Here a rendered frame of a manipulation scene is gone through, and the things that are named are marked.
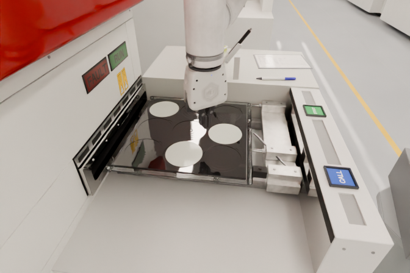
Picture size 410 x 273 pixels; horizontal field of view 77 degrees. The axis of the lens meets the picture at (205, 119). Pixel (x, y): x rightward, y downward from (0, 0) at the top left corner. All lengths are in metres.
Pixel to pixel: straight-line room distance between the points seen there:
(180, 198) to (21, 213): 0.34
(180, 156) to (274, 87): 0.43
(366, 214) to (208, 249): 0.32
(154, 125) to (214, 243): 0.39
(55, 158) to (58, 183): 0.06
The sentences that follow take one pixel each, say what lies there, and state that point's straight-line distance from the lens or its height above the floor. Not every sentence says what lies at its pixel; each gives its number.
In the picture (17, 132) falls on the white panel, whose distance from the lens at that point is 0.52.
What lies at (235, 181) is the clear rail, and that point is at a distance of 0.63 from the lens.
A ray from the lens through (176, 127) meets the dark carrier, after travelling 0.80.
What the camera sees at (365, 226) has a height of 0.96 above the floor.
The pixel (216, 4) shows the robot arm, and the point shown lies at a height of 1.27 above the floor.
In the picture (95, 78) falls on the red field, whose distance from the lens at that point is 0.69.
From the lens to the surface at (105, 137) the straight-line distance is 0.73.
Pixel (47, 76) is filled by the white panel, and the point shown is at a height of 1.17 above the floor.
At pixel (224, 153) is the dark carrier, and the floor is 0.90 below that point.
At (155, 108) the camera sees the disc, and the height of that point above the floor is 0.90.
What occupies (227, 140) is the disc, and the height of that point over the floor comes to 0.90.
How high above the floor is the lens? 1.37
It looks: 35 degrees down
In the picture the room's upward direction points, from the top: straight up
